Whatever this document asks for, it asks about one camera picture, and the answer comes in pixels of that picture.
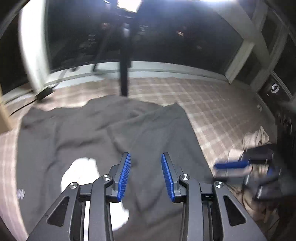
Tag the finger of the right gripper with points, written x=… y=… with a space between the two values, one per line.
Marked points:
x=232 y=168

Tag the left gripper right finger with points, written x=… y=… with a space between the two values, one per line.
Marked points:
x=210 y=211

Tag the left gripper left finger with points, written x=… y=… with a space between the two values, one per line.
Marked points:
x=64 y=220

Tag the dark grey sweatshirt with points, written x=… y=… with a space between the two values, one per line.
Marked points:
x=103 y=129

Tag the beige crumpled garment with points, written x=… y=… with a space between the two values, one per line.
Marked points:
x=264 y=212

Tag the plaid pink table mat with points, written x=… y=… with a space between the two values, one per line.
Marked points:
x=221 y=114

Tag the black power adapter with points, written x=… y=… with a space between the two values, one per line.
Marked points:
x=44 y=93

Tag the black camera tripod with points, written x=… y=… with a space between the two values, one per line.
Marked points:
x=124 y=15

